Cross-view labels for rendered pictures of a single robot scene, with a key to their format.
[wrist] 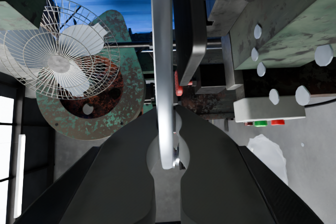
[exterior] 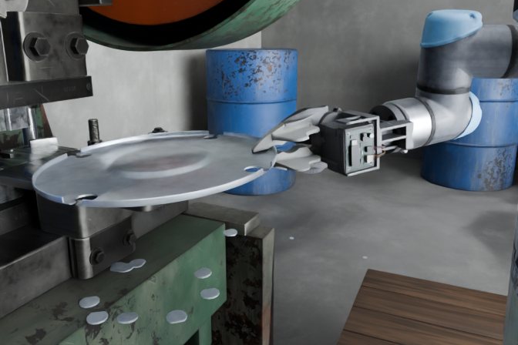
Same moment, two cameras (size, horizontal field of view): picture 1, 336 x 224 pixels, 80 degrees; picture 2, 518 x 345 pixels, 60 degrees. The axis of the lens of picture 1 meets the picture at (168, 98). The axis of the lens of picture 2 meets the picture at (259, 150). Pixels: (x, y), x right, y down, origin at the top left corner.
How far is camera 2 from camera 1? 69 cm
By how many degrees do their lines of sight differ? 142
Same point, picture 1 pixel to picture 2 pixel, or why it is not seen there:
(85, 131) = not seen: outside the picture
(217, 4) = (31, 256)
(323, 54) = (203, 272)
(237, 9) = (21, 296)
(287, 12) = (138, 276)
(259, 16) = (82, 294)
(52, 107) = not seen: outside the picture
